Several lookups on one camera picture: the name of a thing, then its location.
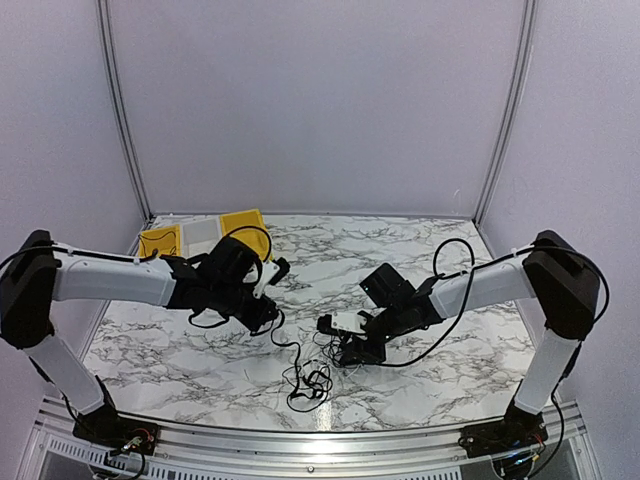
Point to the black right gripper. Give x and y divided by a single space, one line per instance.
365 354

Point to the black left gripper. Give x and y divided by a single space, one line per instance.
262 316

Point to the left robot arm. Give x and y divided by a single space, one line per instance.
45 279

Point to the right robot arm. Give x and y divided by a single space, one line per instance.
568 289

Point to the white translucent bin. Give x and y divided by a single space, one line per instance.
199 236

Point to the yellow bin right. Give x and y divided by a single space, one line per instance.
248 227

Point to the yellow bin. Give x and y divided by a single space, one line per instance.
163 241
248 227

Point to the yellow bin left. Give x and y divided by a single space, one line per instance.
163 241

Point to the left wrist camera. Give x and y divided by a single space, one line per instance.
270 273

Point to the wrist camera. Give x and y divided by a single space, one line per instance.
333 324
270 273

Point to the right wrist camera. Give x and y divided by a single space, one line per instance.
333 324

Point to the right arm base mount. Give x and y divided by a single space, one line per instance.
502 436

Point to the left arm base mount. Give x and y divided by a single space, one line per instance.
117 432

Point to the aluminium front rail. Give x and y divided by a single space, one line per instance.
191 451

